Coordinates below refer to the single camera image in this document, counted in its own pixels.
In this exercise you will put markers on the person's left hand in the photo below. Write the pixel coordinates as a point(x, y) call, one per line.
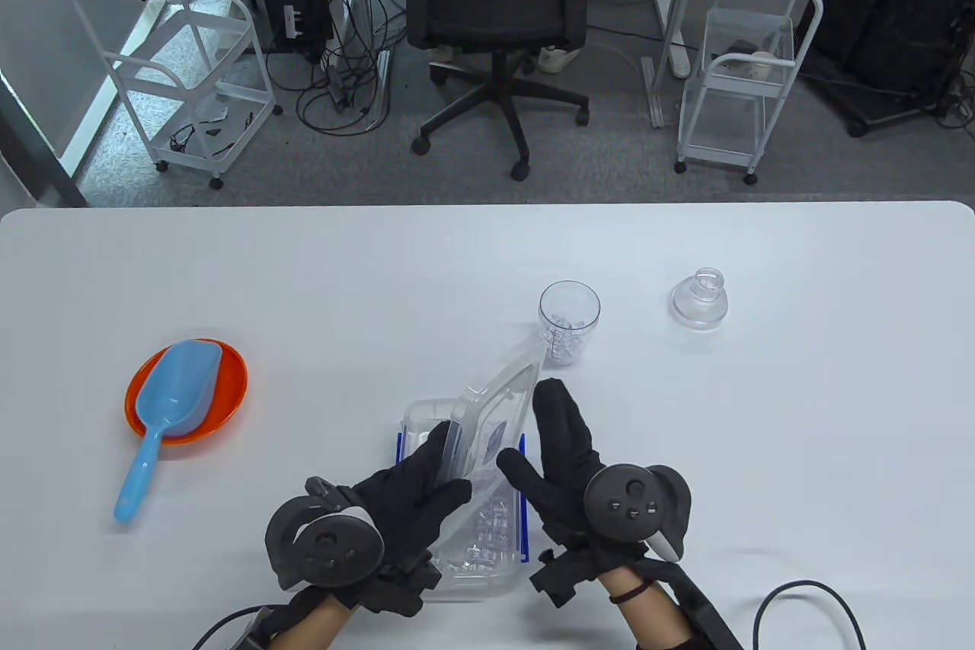
point(400, 497)

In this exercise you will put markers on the person's right hand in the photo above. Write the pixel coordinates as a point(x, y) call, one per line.
point(564, 467)

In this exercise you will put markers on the person's left thumb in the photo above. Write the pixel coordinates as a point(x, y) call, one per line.
point(445, 501)

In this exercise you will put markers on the person's right thumb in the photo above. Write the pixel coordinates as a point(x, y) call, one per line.
point(522, 471)

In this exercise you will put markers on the clear plastic container lid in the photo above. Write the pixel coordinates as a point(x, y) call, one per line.
point(495, 414)

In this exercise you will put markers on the person's right forearm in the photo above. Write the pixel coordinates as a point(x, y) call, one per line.
point(647, 619)

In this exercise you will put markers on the person's left forearm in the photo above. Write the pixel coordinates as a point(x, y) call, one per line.
point(324, 623)

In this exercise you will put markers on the pile of ice cubes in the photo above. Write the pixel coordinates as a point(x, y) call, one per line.
point(487, 528)

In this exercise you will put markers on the clear container with blue clips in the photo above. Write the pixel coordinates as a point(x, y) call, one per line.
point(419, 421)

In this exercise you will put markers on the black right wrist controller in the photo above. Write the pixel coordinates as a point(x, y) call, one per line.
point(632, 505)

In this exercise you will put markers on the black wrist controller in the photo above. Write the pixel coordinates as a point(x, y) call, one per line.
point(632, 505)
point(327, 539)

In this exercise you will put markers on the black left wrist controller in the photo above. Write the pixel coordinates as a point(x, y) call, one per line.
point(327, 539)

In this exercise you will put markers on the ice cubes in cup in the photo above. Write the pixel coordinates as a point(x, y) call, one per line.
point(565, 345)

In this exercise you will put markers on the clear plastic measuring cup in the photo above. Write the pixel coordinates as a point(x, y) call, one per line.
point(570, 318)

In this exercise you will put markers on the black wristband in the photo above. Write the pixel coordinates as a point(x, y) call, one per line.
point(632, 593)

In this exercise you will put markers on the clear dome bottle lid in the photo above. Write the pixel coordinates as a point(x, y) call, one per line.
point(699, 301)

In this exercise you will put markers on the orange plate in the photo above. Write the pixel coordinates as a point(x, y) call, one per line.
point(228, 383)

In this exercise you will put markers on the light blue plastic scoop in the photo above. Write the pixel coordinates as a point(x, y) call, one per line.
point(171, 398)

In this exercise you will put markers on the white cart with clear panels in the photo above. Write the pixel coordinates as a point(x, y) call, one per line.
point(731, 124)

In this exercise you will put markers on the white shoe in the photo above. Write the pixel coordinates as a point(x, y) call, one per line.
point(560, 59)

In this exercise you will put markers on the white power strip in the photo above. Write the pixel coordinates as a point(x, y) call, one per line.
point(674, 40)

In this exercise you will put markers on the white paper cup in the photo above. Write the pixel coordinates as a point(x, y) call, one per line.
point(762, 67)

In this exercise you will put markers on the black equipment cases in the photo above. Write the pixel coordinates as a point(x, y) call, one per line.
point(906, 10)

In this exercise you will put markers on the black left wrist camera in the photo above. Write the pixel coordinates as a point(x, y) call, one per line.
point(396, 593)

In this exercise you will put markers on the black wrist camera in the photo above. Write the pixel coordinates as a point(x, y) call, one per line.
point(564, 577)
point(396, 593)

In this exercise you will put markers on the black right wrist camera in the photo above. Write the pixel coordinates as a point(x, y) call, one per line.
point(564, 577)

